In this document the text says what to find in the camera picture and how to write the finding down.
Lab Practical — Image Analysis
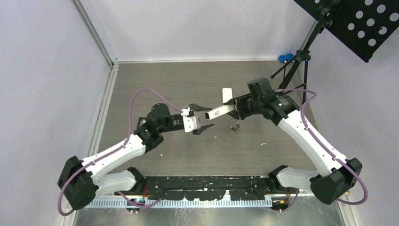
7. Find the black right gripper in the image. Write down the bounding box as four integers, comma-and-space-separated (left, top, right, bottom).
223, 93, 263, 121

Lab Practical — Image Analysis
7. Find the white rectangular box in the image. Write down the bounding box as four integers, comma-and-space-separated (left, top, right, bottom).
205, 105, 235, 120

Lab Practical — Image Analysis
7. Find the white remote control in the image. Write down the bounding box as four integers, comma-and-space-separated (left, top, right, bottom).
222, 88, 233, 105

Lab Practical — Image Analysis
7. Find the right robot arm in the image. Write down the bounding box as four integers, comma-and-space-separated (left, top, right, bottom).
222, 77, 368, 205

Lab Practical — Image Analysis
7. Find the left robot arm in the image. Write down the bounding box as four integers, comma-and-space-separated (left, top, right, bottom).
57, 103, 210, 210

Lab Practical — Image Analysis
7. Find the black tripod stand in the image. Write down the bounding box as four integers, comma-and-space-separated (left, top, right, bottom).
271, 6, 332, 89

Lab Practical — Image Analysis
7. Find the blue toy car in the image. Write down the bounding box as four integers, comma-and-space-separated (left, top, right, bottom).
278, 53, 294, 64

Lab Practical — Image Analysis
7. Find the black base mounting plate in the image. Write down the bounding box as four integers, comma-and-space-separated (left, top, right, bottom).
122, 176, 297, 201

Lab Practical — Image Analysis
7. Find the black perforated music stand tray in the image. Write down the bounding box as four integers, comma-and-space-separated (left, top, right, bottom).
296, 0, 399, 63

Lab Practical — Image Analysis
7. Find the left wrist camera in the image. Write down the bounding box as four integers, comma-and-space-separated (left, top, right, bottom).
181, 107, 191, 117

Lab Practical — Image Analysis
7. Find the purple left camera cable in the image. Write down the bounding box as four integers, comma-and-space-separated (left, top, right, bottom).
57, 88, 184, 217

